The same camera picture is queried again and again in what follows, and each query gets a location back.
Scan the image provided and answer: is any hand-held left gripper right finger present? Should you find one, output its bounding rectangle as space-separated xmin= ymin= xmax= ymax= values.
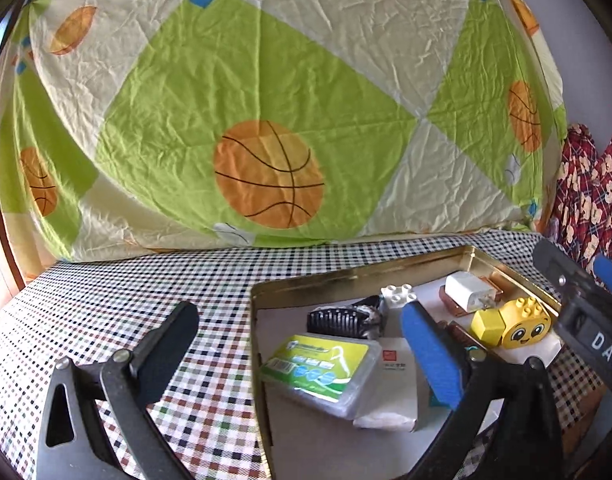
xmin=401 ymin=302 xmax=561 ymax=480

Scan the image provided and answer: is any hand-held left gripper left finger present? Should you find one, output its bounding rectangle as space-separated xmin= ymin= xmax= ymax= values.
xmin=36 ymin=301 xmax=201 ymax=480

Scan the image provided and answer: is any brown long bar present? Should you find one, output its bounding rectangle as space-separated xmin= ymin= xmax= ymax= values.
xmin=436 ymin=320 xmax=486 ymax=357

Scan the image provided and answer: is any yellow wooden block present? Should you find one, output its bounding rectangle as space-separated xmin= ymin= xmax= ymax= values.
xmin=470 ymin=307 xmax=509 ymax=347

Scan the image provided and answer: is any copper pink small box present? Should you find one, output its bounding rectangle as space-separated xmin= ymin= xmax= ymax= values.
xmin=438 ymin=276 xmax=506 ymax=317

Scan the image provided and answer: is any white toy building block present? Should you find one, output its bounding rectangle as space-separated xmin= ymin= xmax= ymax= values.
xmin=380 ymin=284 xmax=417 ymax=309

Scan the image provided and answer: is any white charger plug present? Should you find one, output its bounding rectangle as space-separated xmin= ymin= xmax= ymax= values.
xmin=445 ymin=272 xmax=496 ymax=313

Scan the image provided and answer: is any black hair clip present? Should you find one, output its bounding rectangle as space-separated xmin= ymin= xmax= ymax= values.
xmin=307 ymin=297 xmax=384 ymax=339

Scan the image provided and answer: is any green floss pick box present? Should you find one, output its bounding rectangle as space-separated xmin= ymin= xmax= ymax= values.
xmin=258 ymin=332 xmax=384 ymax=420

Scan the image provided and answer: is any gold metal tin box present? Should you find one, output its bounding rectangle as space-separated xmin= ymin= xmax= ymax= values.
xmin=250 ymin=245 xmax=564 ymax=480

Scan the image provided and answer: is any white tissue packet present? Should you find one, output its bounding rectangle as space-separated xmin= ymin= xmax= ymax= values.
xmin=353 ymin=337 xmax=419 ymax=433

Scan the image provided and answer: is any yellow face toy block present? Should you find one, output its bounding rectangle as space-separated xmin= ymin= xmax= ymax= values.
xmin=500 ymin=297 xmax=551 ymax=350

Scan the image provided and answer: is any checkered tablecloth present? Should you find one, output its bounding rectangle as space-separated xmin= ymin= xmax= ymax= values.
xmin=0 ymin=230 xmax=612 ymax=480

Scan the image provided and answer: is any red floral printed cloth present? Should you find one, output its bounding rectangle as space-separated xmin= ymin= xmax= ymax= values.
xmin=548 ymin=122 xmax=612 ymax=281

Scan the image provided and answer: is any basketball print green blanket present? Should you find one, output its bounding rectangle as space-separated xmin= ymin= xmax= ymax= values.
xmin=0 ymin=0 xmax=569 ymax=263

